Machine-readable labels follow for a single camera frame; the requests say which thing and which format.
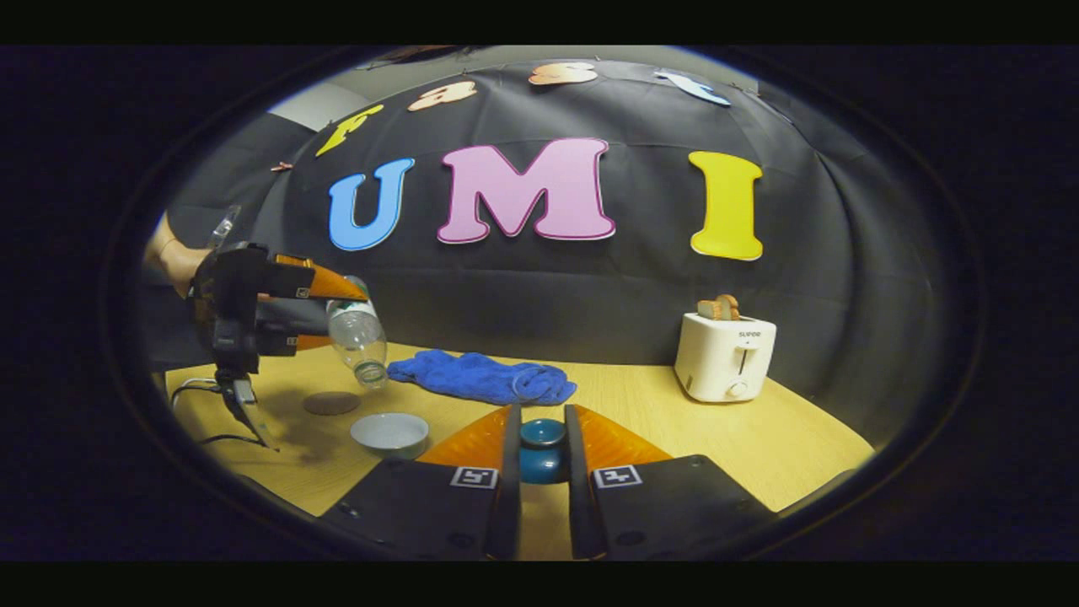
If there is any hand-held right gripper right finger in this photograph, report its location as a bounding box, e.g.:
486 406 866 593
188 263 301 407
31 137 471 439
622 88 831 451
563 403 776 561

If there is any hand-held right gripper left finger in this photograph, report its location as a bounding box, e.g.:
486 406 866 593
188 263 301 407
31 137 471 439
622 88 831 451
320 403 523 561

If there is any teal teacup lid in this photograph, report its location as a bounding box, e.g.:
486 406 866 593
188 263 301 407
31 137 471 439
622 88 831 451
518 418 570 485

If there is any clear plastic water bottle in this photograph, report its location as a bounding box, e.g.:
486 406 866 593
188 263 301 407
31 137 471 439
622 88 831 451
326 276 389 391

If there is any round brown coaster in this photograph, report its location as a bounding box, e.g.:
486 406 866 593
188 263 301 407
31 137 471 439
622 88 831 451
303 391 362 417

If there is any blue towel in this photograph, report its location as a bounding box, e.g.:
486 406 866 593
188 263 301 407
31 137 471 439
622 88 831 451
386 349 578 407

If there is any white toaster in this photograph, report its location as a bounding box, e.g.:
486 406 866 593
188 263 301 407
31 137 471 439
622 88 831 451
674 313 778 404

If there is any black backdrop cloth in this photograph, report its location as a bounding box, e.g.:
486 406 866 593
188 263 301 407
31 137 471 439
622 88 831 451
143 59 953 448

